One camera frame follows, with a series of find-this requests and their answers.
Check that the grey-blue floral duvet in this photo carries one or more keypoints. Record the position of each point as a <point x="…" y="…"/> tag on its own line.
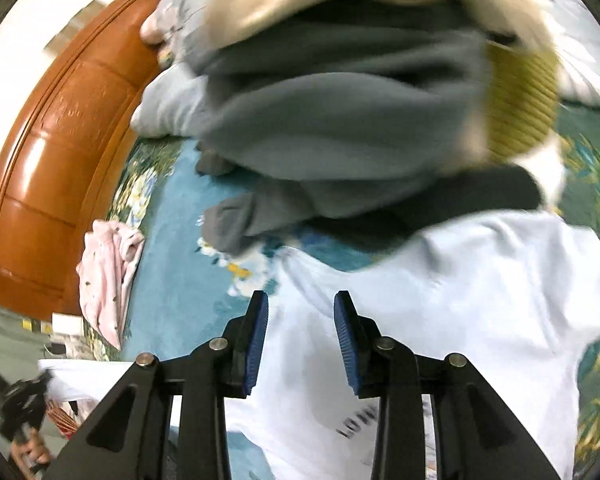
<point x="170" y="105"/>

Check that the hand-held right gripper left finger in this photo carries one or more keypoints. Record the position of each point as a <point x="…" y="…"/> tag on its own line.
<point x="257" y="345"/>

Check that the pink pillow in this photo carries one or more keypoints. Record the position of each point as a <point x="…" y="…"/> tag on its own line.
<point x="152" y="30"/>

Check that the white box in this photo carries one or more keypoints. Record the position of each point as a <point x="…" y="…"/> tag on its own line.
<point x="66" y="322"/>

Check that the person's left hand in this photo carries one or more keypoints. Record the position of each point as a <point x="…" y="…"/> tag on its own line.
<point x="32" y="452"/>

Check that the teal floral bed sheet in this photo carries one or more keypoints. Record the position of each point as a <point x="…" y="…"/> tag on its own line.
<point x="180" y="260"/>

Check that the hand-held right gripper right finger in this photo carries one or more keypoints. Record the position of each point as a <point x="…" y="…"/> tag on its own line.
<point x="347" y="345"/>

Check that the wooden headboard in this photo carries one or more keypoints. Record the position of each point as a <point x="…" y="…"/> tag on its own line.
<point x="65" y="135"/>

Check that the light blue shirt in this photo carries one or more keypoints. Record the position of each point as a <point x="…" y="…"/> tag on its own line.
<point x="455" y="300"/>

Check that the cream cartoon print cloth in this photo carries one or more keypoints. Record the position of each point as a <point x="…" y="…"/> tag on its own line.
<point x="280" y="0"/>

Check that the yellow knitted cloth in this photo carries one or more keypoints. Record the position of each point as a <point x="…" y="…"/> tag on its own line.
<point x="520" y="105"/>

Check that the black cloth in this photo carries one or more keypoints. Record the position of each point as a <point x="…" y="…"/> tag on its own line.
<point x="480" y="190"/>

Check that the grey garment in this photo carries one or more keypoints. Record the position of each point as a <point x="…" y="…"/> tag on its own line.
<point x="330" y="120"/>

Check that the red striped cloth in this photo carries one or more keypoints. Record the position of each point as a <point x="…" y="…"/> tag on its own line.
<point x="62" y="417"/>

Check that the pink garment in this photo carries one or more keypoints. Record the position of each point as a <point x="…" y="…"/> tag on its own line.
<point x="107" y="270"/>

